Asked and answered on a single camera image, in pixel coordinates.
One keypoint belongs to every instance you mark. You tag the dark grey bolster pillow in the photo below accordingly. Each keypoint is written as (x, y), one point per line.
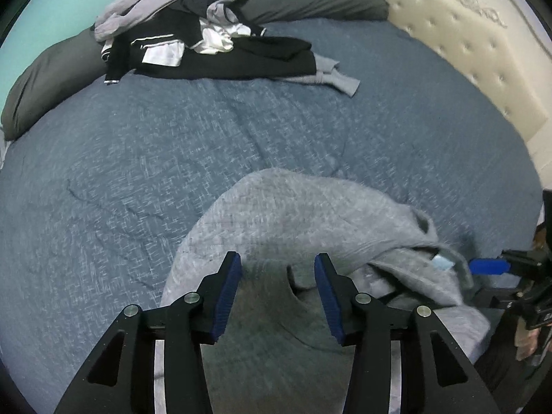
(302, 0)

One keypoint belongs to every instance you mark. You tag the grey garment with cuff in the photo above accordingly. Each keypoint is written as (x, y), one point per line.
(334, 78)

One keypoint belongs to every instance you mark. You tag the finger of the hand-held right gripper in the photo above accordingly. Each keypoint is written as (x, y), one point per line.
(487, 266)
(500, 299)

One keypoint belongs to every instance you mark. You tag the black garment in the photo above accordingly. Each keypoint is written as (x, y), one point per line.
(258, 60)

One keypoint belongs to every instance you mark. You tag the blue patterned bedspread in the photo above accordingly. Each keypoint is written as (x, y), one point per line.
(129, 159)

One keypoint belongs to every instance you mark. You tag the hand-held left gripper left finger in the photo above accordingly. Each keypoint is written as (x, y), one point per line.
(226, 293)

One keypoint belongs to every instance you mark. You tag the person's right forearm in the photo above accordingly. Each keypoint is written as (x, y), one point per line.
(504, 381)

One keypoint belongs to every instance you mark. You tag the cream tufted headboard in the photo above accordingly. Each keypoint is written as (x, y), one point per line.
(474, 51)

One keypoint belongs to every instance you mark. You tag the grey knit sweater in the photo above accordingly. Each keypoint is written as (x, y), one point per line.
(302, 211)

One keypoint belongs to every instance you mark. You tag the white garment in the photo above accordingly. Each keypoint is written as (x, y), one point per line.
(211, 43)

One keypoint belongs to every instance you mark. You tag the person's right hand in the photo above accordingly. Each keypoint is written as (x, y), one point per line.
(527, 343)

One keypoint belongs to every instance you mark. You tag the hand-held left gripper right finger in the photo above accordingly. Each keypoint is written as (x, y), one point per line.
(327, 297)

